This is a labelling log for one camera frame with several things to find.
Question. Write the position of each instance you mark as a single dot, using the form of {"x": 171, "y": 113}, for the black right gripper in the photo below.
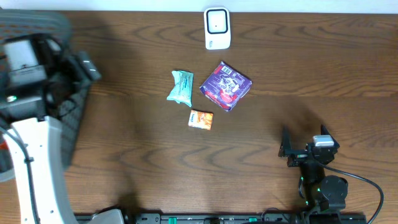
{"x": 301, "y": 156}

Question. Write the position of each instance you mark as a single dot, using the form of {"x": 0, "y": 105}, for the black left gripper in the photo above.
{"x": 78, "y": 65}

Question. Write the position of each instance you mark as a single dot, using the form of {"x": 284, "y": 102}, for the purple pink pad package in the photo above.
{"x": 225, "y": 86}

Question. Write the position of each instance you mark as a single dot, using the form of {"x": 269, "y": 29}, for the small orange snack packet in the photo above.
{"x": 201, "y": 120}

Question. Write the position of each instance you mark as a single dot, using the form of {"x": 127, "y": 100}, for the teal wipes packet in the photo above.
{"x": 182, "y": 91}

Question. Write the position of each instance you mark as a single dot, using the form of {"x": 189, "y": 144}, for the red orange snack bag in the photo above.
{"x": 3, "y": 145}

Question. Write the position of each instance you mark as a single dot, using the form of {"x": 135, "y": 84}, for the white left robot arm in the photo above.
{"x": 43, "y": 93}

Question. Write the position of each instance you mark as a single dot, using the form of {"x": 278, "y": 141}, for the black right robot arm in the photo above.
{"x": 324, "y": 194}

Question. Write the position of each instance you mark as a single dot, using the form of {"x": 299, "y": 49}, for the white barcode scanner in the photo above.
{"x": 217, "y": 28}

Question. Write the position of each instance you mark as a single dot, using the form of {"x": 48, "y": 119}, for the grey plastic basket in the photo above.
{"x": 20, "y": 22}

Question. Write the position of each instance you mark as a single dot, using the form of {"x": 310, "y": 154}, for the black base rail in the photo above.
{"x": 271, "y": 215}

